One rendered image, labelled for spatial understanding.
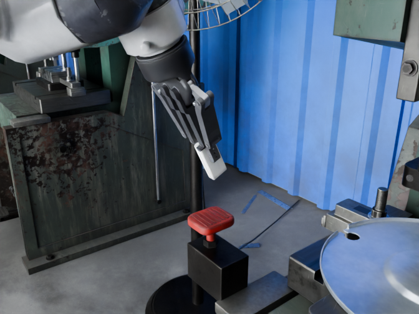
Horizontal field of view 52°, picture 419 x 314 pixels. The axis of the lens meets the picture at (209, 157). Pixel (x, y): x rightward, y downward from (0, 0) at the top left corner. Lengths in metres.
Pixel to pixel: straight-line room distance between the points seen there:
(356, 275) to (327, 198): 1.77
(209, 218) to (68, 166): 1.26
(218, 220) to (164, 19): 0.34
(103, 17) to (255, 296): 0.51
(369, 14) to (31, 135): 1.47
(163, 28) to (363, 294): 0.40
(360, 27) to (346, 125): 1.60
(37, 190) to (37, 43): 1.46
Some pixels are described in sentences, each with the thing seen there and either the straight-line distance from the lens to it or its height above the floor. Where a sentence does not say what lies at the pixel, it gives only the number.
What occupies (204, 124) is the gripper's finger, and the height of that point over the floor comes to 0.94.
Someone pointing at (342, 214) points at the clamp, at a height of 0.74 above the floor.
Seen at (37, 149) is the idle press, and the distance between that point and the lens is 1.86.
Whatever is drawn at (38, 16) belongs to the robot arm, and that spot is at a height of 1.09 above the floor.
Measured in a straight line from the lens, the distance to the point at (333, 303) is 0.54.
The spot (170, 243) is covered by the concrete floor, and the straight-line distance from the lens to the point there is 2.07.
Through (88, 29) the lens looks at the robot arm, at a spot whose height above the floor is 1.08.
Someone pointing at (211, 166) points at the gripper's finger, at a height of 0.85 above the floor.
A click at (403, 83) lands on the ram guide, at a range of 0.58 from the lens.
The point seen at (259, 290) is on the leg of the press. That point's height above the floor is 0.64.
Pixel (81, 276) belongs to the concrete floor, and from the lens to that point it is 1.93.
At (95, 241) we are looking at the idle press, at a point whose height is 0.03.
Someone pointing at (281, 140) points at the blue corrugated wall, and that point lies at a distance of 2.48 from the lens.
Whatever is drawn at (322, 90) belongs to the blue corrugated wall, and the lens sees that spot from 2.24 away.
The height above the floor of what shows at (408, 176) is 0.88.
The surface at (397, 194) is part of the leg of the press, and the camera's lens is 1.03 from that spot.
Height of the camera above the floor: 1.12
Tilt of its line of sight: 22 degrees down
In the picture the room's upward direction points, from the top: straight up
